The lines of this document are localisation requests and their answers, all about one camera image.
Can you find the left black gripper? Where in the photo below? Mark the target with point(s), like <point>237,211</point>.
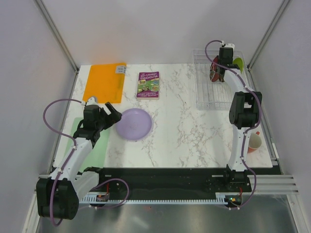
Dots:
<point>111,119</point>

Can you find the purple plastic plate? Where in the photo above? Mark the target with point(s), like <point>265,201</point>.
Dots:
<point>135,124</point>

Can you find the red floral plate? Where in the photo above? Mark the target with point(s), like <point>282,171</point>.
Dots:
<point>216,73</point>

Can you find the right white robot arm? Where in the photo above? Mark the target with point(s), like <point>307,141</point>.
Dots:
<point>244,114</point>

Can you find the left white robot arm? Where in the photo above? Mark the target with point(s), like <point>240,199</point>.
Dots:
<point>59,194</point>

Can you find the lime green plate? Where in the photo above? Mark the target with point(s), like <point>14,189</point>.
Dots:
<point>239,62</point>

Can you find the orange cutting mat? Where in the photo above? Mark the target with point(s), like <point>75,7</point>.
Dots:
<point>105,83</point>

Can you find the purple treehouse book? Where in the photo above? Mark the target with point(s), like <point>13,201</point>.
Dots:
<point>148,86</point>

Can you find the green clipboard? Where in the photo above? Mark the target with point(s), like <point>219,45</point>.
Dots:
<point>96,158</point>

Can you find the orange paper cup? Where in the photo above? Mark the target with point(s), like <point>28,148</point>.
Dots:
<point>255,142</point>

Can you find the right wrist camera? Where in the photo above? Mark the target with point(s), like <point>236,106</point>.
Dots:
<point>227,45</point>

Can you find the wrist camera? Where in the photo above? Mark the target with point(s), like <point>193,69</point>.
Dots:
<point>90,101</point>
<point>227,45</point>

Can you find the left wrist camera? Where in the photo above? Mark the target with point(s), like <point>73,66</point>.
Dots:
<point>90,101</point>

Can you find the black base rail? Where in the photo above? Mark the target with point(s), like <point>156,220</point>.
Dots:
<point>166,183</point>

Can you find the white slotted cable duct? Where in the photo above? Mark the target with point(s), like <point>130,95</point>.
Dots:
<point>98,198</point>

